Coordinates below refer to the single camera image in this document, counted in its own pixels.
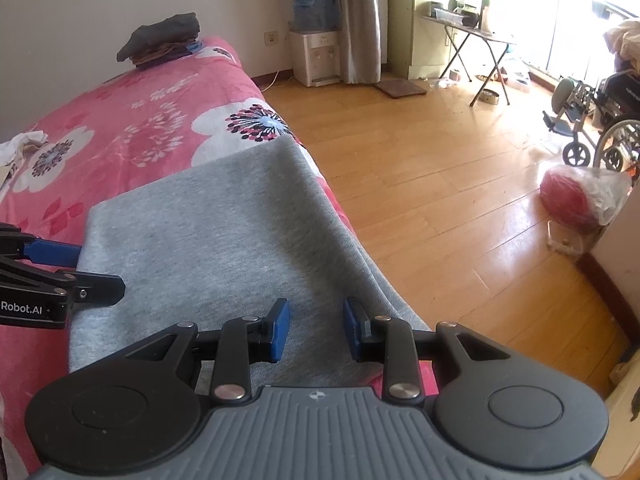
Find grey sweatpants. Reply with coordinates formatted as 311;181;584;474
70;138;423;387

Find brown folded clothes in stack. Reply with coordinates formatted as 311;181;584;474
130;39;203;70

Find folding table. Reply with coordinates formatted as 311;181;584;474
418;0;514;109

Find white garment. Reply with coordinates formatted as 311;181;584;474
0;130;48;166

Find pink floral blanket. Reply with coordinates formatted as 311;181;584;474
0;34;442;476

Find pink bag on floor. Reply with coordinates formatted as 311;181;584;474
539;166;632;233

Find brown floor mat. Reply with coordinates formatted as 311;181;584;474
374;78;427;99

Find metal pet bowl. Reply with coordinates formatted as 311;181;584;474
477;88;500;105

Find black folded garment on stack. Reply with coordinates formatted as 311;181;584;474
116;12;201;63

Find white water dispenser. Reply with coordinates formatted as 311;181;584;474
288;32;342;88

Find wheelchair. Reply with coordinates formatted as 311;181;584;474
544;70;639;182

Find blue water bottle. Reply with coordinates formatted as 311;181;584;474
292;0;341;34

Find beige curtain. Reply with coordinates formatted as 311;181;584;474
338;0;388;84

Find olive cabinet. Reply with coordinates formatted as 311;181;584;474
387;0;416;78

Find laundry pile on wheelchair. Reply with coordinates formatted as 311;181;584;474
604;18;640;61

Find white power cord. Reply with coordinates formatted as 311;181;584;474
252;68;292;92

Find wall socket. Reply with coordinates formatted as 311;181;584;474
264;30;279;47

